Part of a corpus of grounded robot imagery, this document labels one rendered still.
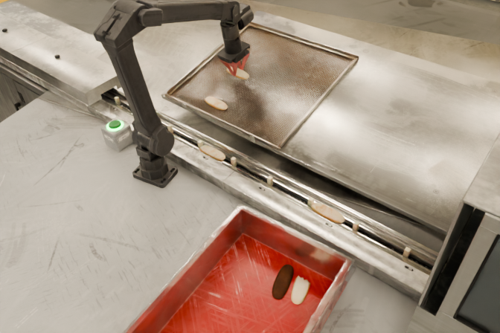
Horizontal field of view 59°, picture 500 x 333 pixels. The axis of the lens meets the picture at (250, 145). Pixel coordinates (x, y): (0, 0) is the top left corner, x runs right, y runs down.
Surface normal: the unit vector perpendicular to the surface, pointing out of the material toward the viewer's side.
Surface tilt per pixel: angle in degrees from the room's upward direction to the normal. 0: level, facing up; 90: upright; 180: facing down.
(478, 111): 10
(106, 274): 0
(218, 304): 0
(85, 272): 0
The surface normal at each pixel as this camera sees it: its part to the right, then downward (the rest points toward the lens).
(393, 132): -0.14, -0.65
